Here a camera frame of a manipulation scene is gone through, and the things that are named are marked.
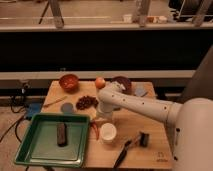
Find wooden board table top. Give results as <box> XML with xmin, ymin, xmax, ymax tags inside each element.
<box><xmin>41</xmin><ymin>81</ymin><xmax>172</xmax><ymax>171</ymax></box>

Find light blue cloth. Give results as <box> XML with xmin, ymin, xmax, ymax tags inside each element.
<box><xmin>134</xmin><ymin>84</ymin><xmax>147</xmax><ymax>97</ymax></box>

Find dark brown block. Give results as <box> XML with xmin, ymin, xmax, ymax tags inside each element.
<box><xmin>57</xmin><ymin>123</ymin><xmax>67</xmax><ymax>147</ymax></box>

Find grey round lid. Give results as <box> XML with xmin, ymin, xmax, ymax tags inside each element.
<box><xmin>61</xmin><ymin>103</ymin><xmax>74</xmax><ymax>113</ymax></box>

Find red bowl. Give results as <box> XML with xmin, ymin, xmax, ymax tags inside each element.
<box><xmin>59</xmin><ymin>74</ymin><xmax>79</xmax><ymax>91</ymax></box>

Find black handled brush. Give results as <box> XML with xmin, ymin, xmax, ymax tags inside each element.
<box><xmin>130</xmin><ymin>132</ymin><xmax>149</xmax><ymax>147</ymax></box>

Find orange fruit on cup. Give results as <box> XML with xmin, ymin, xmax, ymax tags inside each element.
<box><xmin>95</xmin><ymin>77</ymin><xmax>106</xmax><ymax>89</ymax></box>

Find blue box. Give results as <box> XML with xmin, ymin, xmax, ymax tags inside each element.
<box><xmin>25</xmin><ymin>103</ymin><xmax>42</xmax><ymax>120</ymax></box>

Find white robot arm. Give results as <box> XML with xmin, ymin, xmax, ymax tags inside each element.
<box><xmin>97</xmin><ymin>82</ymin><xmax>213</xmax><ymax>171</ymax></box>

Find dark purple bowl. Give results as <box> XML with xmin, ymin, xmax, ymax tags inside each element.
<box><xmin>111</xmin><ymin>76</ymin><xmax>132</xmax><ymax>95</ymax></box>

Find black cables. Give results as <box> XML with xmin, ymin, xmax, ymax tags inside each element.
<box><xmin>0</xmin><ymin>82</ymin><xmax>32</xmax><ymax>144</ymax></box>

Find white cup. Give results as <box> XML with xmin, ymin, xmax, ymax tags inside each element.
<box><xmin>100</xmin><ymin>123</ymin><xmax>117</xmax><ymax>144</ymax></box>

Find green plastic tray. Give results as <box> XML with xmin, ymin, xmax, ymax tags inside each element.
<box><xmin>14</xmin><ymin>113</ymin><xmax>90</xmax><ymax>168</ymax></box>

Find red pepper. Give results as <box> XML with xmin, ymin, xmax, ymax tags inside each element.
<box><xmin>90</xmin><ymin>122</ymin><xmax>99</xmax><ymax>140</ymax></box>

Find wooden stick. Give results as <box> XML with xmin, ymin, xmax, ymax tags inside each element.
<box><xmin>43</xmin><ymin>96</ymin><xmax>67</xmax><ymax>108</ymax></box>

